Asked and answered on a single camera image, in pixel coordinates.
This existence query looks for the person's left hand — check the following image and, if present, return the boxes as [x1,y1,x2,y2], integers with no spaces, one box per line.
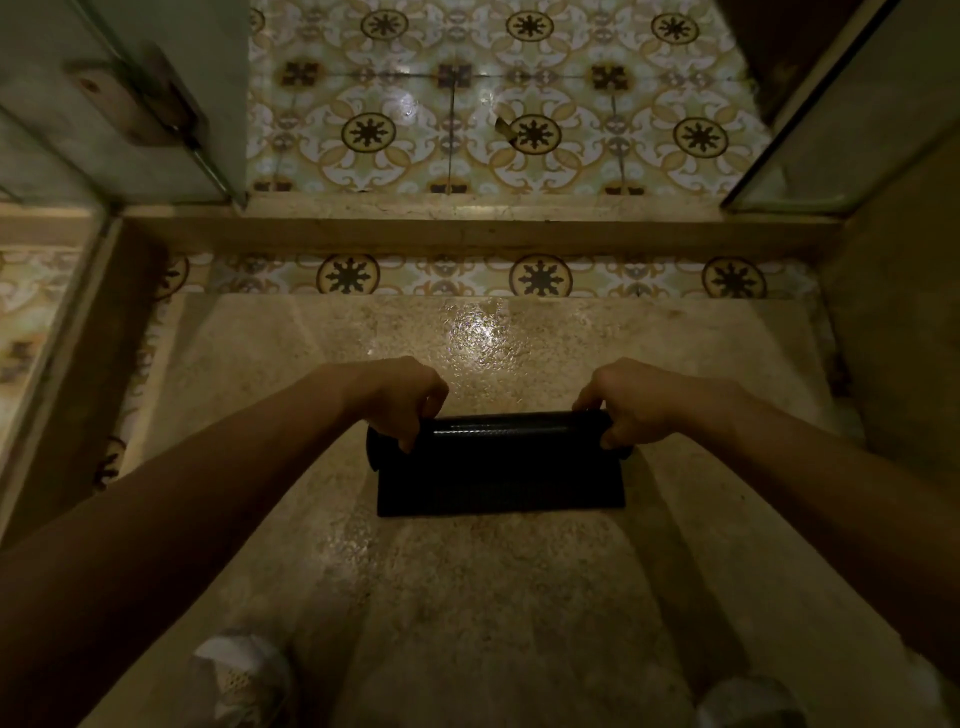
[335,356,450,456]

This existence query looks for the person's right hand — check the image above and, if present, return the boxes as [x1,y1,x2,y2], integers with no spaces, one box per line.
[572,357,732,451]

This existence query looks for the black mat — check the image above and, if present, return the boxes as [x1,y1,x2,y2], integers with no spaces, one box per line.
[366,409,635,519]

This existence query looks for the person's right forearm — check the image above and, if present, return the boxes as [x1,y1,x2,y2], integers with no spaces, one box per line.
[678,378,960,676]

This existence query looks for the person's left forearm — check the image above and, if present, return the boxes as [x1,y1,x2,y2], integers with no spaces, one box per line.
[0,369,361,728]

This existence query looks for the stone threshold curb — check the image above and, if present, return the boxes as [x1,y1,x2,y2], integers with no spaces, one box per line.
[120,191,845,264]

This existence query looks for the person's white left shoe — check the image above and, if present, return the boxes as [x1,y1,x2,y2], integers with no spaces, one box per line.
[187,632,295,728]

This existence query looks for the person's white shoe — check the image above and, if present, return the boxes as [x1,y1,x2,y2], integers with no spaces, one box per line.
[693,677,810,728]
[187,632,295,728]

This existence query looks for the person's white right shoe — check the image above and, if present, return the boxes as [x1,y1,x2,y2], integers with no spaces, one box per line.
[693,677,810,728]

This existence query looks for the glass shower panel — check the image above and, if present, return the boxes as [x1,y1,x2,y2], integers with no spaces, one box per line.
[720,0,960,219]

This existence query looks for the metal door hinge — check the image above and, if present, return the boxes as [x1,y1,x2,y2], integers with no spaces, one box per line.
[63,46,211,150]

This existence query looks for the glass shower door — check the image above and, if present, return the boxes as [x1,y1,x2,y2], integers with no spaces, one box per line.
[0,0,252,211]

